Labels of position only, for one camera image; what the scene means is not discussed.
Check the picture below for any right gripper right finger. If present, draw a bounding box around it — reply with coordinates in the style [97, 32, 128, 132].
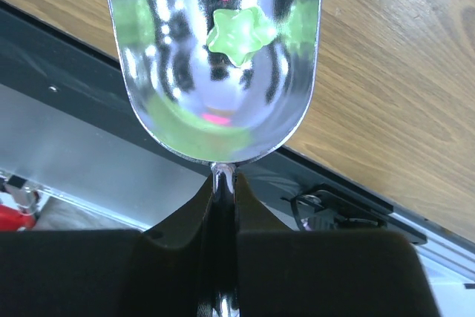
[235, 174, 439, 316]

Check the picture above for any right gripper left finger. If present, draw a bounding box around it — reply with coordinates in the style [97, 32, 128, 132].
[1, 180, 212, 316]

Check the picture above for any silver metal scoop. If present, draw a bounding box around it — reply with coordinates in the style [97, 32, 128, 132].
[107, 0, 322, 316]

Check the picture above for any green star candy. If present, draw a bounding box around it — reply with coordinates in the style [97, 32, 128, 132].
[206, 6, 278, 67]

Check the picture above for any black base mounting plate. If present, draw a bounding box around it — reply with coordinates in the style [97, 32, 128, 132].
[1, 3, 428, 245]

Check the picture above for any aluminium frame rail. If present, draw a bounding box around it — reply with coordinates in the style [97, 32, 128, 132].
[1, 86, 474, 284]

